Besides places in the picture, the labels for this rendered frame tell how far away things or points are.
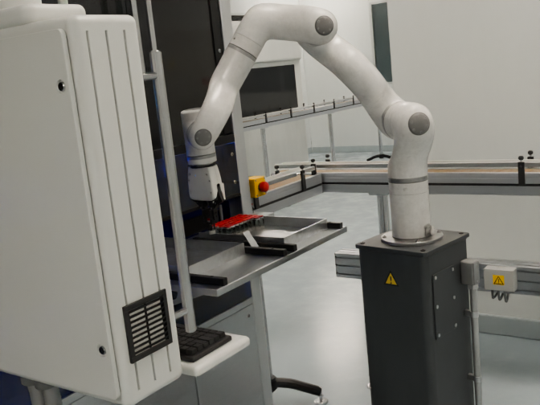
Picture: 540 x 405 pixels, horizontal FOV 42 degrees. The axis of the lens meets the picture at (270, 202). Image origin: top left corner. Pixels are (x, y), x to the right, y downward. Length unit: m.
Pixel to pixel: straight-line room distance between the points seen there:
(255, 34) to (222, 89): 0.18
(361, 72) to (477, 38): 1.51
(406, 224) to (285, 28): 0.68
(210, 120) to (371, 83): 0.49
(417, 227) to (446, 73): 1.53
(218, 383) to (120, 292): 1.22
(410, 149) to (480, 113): 1.47
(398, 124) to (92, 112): 1.03
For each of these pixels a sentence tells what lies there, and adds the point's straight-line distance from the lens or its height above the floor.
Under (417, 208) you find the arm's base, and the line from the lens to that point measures 2.16.
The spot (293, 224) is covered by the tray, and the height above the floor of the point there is 0.89.
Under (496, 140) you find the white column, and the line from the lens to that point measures 3.53.
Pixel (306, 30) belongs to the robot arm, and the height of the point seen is 1.51.
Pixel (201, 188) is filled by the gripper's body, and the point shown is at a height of 1.10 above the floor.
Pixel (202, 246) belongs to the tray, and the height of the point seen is 0.90.
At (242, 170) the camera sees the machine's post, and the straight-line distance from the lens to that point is 2.55.
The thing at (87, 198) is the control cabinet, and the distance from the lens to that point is 1.33.
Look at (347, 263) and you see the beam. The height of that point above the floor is 0.50.
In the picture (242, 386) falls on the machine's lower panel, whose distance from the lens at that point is 2.66.
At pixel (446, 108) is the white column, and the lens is 3.59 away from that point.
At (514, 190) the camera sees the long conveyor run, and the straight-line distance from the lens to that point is 2.90.
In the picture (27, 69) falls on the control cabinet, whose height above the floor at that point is 1.46.
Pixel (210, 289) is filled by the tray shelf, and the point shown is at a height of 0.88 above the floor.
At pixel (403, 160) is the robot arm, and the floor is 1.12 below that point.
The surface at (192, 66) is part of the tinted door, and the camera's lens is 2.38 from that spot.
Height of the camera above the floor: 1.42
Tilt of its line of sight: 11 degrees down
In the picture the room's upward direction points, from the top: 6 degrees counter-clockwise
